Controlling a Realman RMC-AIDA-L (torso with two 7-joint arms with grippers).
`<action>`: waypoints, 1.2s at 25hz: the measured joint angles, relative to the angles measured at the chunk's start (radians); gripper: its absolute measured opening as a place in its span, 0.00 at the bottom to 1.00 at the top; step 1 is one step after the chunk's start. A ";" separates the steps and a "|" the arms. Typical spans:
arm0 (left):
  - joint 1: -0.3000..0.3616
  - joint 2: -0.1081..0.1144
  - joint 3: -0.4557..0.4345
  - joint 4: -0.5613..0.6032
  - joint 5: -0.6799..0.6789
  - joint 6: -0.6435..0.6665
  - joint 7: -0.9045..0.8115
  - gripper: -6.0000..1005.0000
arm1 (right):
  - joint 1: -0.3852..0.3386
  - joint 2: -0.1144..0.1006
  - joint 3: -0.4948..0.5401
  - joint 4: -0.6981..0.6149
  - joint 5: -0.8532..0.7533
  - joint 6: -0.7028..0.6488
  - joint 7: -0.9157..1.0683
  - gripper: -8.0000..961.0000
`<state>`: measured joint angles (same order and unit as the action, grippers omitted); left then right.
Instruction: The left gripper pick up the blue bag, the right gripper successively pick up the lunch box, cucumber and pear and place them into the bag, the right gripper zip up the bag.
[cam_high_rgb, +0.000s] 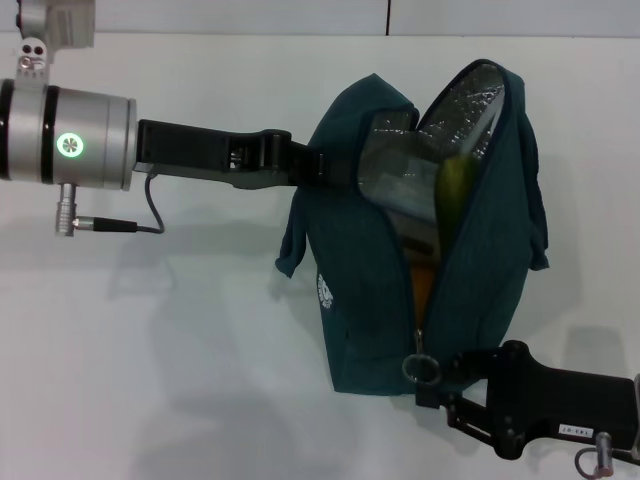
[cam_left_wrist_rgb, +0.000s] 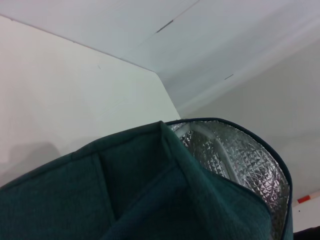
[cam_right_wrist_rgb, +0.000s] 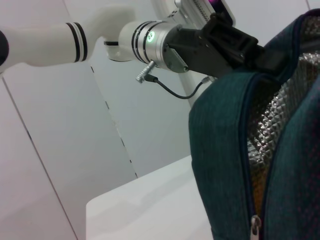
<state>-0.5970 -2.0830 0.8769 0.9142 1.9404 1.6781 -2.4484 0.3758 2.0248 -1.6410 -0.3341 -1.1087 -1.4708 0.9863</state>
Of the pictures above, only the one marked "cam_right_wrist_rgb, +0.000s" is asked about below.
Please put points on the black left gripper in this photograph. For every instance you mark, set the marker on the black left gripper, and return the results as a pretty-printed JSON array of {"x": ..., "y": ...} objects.
[{"x": 192, "y": 52}]

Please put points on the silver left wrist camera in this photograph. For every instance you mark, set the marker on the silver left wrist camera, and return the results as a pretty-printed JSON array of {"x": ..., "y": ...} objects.
[{"x": 197, "y": 10}]

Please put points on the teal insulated lunch bag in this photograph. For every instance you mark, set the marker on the teal insulated lunch bag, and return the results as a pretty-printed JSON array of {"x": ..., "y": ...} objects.
[{"x": 220, "y": 150}]

